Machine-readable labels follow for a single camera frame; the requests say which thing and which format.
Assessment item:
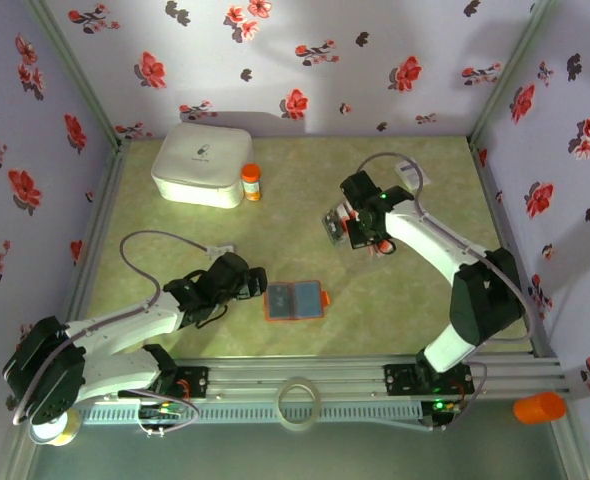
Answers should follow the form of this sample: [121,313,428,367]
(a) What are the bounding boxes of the pill blister packs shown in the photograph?
[322,203,352,247]

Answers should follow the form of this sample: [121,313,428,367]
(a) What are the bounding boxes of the orange card holder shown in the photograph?
[263,279,332,325]

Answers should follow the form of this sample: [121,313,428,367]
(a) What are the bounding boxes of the orange pill bottle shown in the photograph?
[240,163,263,202]

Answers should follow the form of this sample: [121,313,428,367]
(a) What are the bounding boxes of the white pill case box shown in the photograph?
[150,122,254,210]

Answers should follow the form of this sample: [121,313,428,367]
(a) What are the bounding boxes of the clear tape roll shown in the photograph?
[277,377,322,431]

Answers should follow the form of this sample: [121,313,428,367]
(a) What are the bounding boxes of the green circuit board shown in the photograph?
[422,399,464,417]
[139,403,186,421]

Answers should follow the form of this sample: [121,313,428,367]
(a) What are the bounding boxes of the orange plastic cup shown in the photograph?
[513,392,567,425]

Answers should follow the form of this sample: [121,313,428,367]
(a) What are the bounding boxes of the lavender right arm cable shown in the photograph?
[357,152,534,344]

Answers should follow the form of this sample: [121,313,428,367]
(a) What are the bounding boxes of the lavender arm cable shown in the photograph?
[357,152,534,344]
[12,229,211,426]

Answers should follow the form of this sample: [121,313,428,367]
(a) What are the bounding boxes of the lavender left arm cable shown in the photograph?
[12,229,211,426]

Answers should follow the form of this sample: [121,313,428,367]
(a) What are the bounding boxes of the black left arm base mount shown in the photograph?
[118,366,211,401]

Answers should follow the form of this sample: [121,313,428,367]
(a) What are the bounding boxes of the long aluminium frame rail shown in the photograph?
[24,352,574,404]

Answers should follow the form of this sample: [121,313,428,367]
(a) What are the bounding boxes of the aluminium side rail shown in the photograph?
[467,137,559,359]
[62,138,132,361]

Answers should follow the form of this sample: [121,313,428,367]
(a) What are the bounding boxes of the slotted grey cable duct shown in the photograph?
[82,402,422,426]

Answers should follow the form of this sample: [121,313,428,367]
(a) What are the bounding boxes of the lavender base cable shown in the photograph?
[124,387,201,437]
[422,360,489,434]

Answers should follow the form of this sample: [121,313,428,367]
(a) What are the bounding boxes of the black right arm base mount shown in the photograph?
[383,363,475,399]

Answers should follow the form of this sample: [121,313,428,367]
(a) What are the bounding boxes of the aluminium corner post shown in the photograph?
[24,0,126,151]
[467,0,556,146]

